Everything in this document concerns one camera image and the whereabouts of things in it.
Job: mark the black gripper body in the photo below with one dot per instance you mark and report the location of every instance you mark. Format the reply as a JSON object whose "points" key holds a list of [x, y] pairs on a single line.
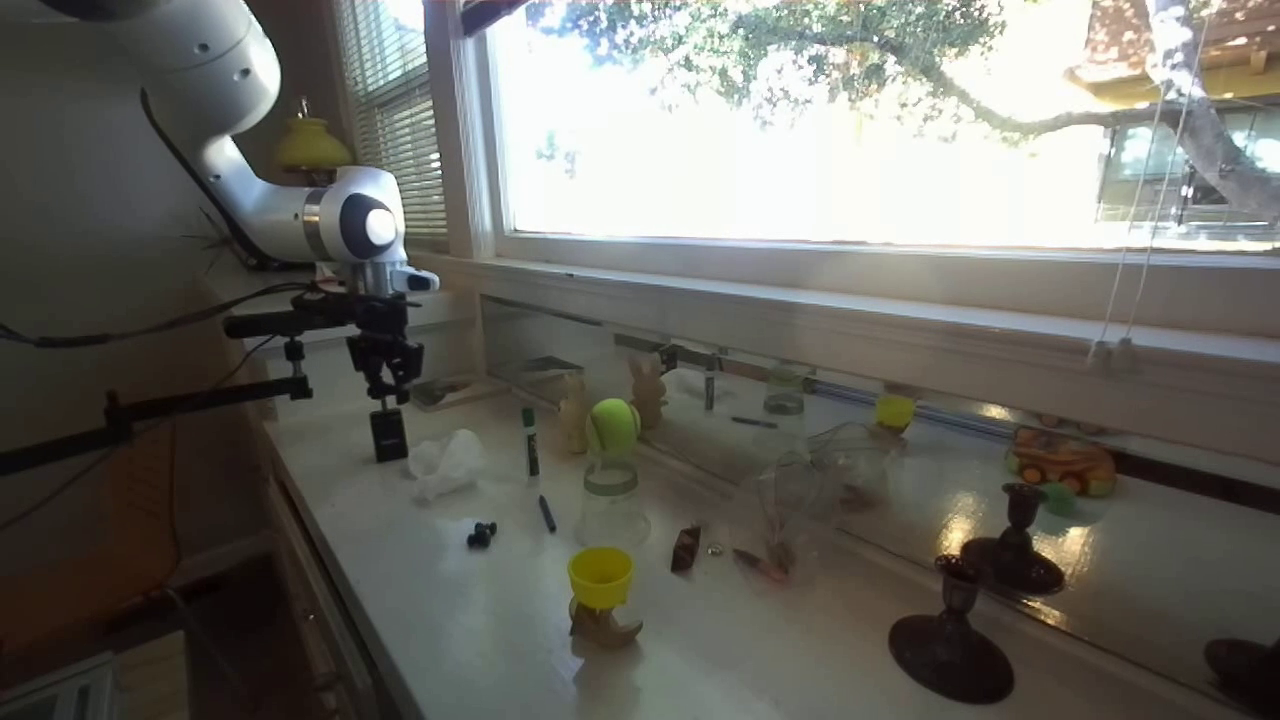
{"points": [[383, 322]]}

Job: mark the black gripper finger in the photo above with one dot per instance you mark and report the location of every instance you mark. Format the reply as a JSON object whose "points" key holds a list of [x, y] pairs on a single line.
{"points": [[404, 363], [366, 367]]}

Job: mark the black clamp object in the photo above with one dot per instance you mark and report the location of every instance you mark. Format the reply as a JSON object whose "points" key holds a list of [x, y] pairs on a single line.
{"points": [[391, 438]]}

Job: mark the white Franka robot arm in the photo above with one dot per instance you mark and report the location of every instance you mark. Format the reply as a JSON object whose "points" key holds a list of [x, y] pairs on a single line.
{"points": [[202, 67]]}

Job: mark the crumpled white tissue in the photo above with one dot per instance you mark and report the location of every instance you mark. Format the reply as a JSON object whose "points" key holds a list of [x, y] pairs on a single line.
{"points": [[445, 464]]}

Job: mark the green dry-erase marker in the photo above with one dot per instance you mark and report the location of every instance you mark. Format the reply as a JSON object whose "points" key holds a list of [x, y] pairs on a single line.
{"points": [[528, 455]]}

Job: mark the small black bolt piece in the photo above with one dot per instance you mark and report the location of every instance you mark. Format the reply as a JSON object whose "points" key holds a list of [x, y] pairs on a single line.
{"points": [[483, 534]]}

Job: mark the white window blind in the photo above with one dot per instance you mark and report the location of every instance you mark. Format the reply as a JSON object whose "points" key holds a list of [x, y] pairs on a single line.
{"points": [[400, 135]]}

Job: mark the yellow table lamp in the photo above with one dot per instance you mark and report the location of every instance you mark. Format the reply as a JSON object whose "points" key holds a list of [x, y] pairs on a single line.
{"points": [[312, 144]]}

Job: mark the black pen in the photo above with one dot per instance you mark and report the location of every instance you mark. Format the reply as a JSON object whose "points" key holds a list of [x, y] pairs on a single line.
{"points": [[546, 515]]}

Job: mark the yellow-green tennis ball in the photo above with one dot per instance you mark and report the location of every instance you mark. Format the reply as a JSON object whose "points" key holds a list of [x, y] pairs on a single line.
{"points": [[613, 422]]}

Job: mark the clear glass jar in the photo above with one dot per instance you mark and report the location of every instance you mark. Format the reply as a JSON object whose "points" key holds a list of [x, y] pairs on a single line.
{"points": [[609, 471]]}

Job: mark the clear glass dish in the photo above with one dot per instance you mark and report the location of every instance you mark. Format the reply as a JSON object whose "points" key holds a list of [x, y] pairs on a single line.
{"points": [[609, 525]]}

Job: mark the yellow plastic cup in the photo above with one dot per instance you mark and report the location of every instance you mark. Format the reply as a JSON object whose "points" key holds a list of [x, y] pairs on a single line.
{"points": [[602, 578]]}

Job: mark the brown wooden figure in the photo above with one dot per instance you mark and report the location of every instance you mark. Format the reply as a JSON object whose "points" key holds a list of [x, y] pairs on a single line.
{"points": [[606, 627]]}

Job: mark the small brown figurine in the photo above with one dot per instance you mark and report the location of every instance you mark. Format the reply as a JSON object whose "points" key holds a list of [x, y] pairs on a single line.
{"points": [[687, 549]]}

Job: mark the clear drinking glass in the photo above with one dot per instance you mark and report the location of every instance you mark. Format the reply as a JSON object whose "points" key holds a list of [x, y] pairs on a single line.
{"points": [[785, 515]]}

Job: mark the black candle holder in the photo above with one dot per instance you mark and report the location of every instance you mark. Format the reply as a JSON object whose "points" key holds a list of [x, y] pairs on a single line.
{"points": [[949, 652]]}

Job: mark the long leaning mirror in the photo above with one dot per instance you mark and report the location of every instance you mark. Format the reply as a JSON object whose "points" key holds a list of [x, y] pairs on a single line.
{"points": [[1145, 534]]}

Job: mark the black wrist stereo camera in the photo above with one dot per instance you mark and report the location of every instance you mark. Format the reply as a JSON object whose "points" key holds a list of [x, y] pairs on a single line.
{"points": [[332, 300]]}

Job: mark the black stereo camera bar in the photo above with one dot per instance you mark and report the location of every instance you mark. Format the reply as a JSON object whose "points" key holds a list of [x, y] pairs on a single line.
{"points": [[267, 326]]}

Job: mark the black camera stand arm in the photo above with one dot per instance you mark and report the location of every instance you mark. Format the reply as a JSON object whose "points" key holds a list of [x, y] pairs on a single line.
{"points": [[202, 398]]}

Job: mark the white window frame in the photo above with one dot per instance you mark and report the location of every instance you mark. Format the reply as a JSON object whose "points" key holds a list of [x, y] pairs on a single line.
{"points": [[864, 285]]}

